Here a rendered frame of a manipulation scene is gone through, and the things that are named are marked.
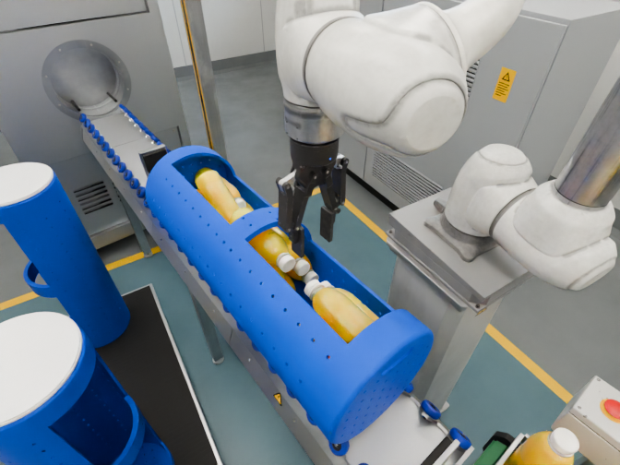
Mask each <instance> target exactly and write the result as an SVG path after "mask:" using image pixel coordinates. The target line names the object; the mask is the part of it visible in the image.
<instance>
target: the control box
mask: <svg viewBox="0 0 620 465"><path fill-rule="evenodd" d="M608 399H615V400H617V401H619V402H620V392H619V391H618V390H617V389H615V388H614V387H612V386H610V385H609V384H607V383H606V382H605V381H603V380H602V379H600V378H599V377H597V376H594V377H593V378H592V379H591V380H590V382H588V383H587V384H586V385H585V386H584V387H583V388H582V389H581V390H580V391H579V392H578V393H577V394H576V395H575V396H574V397H572V399H571V400H570V401H569V403H568V404H567V405H566V406H565V408H564V409H563V410H562V412H561V413H560V414H559V416H558V417H557V419H556V420H555V421H554V423H553V424H552V426H551V428H552V429H553V430H555V429H556V428H566V429H567V430H569V431H571V432H572V433H573V434H574V435H575V436H576V437H577V439H578V442H579V449H578V451H579V452H580V453H581V454H582V455H584V456H585V457H586V458H587V459H589V460H590V461H591V462H592V463H593V464H595V465H620V420H618V419H616V418H614V417H613V416H612V415H610V414H609V413H608V411H607V410H606V409H605V407H604V402H605V401H607V400H608Z"/></svg>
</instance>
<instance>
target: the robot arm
mask: <svg viewBox="0 0 620 465"><path fill-rule="evenodd" d="M525 1H526V0H466V1H465V2H463V3H461V4H460V5H458V6H455V7H453V8H450V9H448V10H441V9H440V8H439V7H438V6H435V5H434V4H431V3H429V2H418V3H416V4H414V5H411V6H405V7H401V8H397V9H393V10H389V11H385V12H380V13H375V14H370V15H367V16H365V17H364V16H363V15H362V14H361V13H360V12H359V5H360V1H359V0H277V7H276V17H275V43H276V57H277V66H278V73H279V77H280V82H281V85H282V89H283V105H284V124H285V131H286V133H287V135H288V136H289V137H290V153H291V157H292V168H291V173H290V174H289V175H288V176H286V177H285V178H283V179H282V178H281V177H278V178H277V179H276V184H277V187H278V189H279V211H278V225H279V226H280V227H281V228H282V229H283V230H284V231H285V232H286V233H288V234H289V240H290V241H291V242H292V251H293V252H294V253H295V254H296V255H298V256H299V257H300V258H302V257H304V227H302V226H301V224H302V220H303V216H304V211H305V208H306V204H307V201H308V198H309V197H310V196H312V193H313V190H314V188H315V187H317V186H318V185H319V189H320V192H321V195H322V197H323V200H324V203H325V206H326V207H325V206H322V207H321V211H320V235H321V236H322V237H323V238H325V239H326V240H327V241H328V242H331V241H332V237H333V223H334V222H335V218H336V214H339V213H340V209H339V208H338V206H339V205H342V206H343V205H344V204H345V197H346V169H347V166H348V163H349V159H348V158H346V157H344V156H343V155H341V154H339V140H340V137H341V135H342V134H343V132H345V133H347V134H348V135H349V136H351V137H353V138H354V139H356V140H357V141H359V142H360V143H362V144H364V145H365V146H366V147H368V148H370V149H373V150H375V151H378V152H381V153H384V154H386V155H390V156H395V157H401V158H414V157H420V156H423V155H425V154H428V153H430V152H432V151H434V150H436V149H438V148H439V147H441V146H442V145H444V144H445V143H446V142H447V141H448V140H449V139H450V138H451V137H452V136H453V135H454V134H455V132H456V131H457V130H458V128H459V126H460V124H461V123H462V121H463V118H464V116H465V113H466V111H467V106H468V87H467V81H466V75H467V70H468V69H469V68H470V67H471V66H472V65H473V64H474V63H475V62H477V61H478V60H479V59H480V58H481V57H483V56H484V55H485V54H486V53H487V52H489V51H490V50H491V49H492V48H493V47H494V46H495V45H496V44H497V43H498V42H499V41H500V40H501V39H502V38H503V37H504V36H505V35H506V33H507V32H508V31H509V29H510V28H511V27H512V25H513V24H514V22H515V21H516V19H517V17H518V15H519V13H520V11H521V9H522V8H523V5H524V3H525ZM331 171H332V179H331ZM531 174H532V168H531V164H530V161H529V159H528V158H527V157H526V156H525V155H524V154H523V153H522V151H520V150H519V149H517V148H514V147H512V146H509V145H505V144H491V145H488V146H486V147H484V148H483V149H481V150H479V151H477V152H475V153H474V154H473V155H472V156H471V157H470V158H469V159H468V160H467V161H466V163H465V164H464V165H463V167H462V168H461V170H460V172H459V174H458V176H457V178H456V181H455V183H454V184H453V186H452V189H451V192H450V194H449V197H448V201H445V200H444V199H443V198H441V197H439V198H437V199H436V200H435V201H434V206H435V207H436V209H437V210H438V211H439V212H440V214H438V215H436V216H434V217H428V218H425V219H424V222H423V225H424V226H425V227H427V228H429V229H430V230H432V231H433V232H434V233H436V234H437V235H438V236H439V237H440V238H441V239H442V240H443V241H445V242H446V243H447V244H448V245H449V246H450V247H451V248H452V249H454V250H455V251H456V252H457V253H458V254H459V256H460V258H461V259H462V260H463V261H465V262H469V263H470V262H472V261H473V259H474V258H475V257H477V256H479V255H481V254H483V253H485V252H487V251H489V250H492V249H494V248H496V247H498V246H499V245H500V246H501V247H502V248H503V249H504V250H505V251H506V252H507V253H508V254H509V255H510V256H512V257H513V258H514V259H515V260H516V261H517V262H518V263H520V265H521V266H522V267H524V268H525V269H526V270H528V271H529V272H530V273H532V274H533V275H534V276H536V277H538V278H539V279H541V280H544V281H546V282H548V283H550V284H552V285H554V286H556V287H559V288H562V289H565V290H567V289H569V290H574V291H579V290H582V289H584V288H586V287H588V286H589V285H591V284H592V283H593V282H595V281H596V280H598V279H600V278H601V277H603V276H604V275H605V274H607V273H608V272H609V271H610V270H611V269H612V268H613V267H614V265H615V260H616V258H617V250H616V245H615V242H614V241H613V240H612V239H611V238H609V235H610V233H611V230H612V225H613V223H614V219H615V213H614V207H613V204H612V201H611V200H612V198H613V197H614V195H615V194H616V193H617V192H618V190H619V189H620V76H619V78H618V79H617V80H616V82H615V83H614V86H613V87H612V89H611V91H610V92H609V94H608V96H607V97H606V99H605V100H604V102H603V104H602V106H601V108H600V109H599V111H598V112H597V113H596V115H595V117H594V118H593V120H592V121H591V123H590V125H589V127H588V129H587V130H586V132H585V134H584V135H583V137H582V139H581V140H580V142H579V143H578V145H577V146H576V148H575V150H574V151H573V153H572V155H571V156H570V158H569V160H568V161H567V163H566V165H565V167H564V168H563V170H562V172H561V173H560V174H559V176H558V177H557V179H555V180H552V181H549V182H546V183H543V184H541V185H539V186H537V184H536V183H535V181H534V180H533V178H532V177H531ZM294 181H295V183H294ZM293 183H294V186H293ZM293 190H294V194H293Z"/></svg>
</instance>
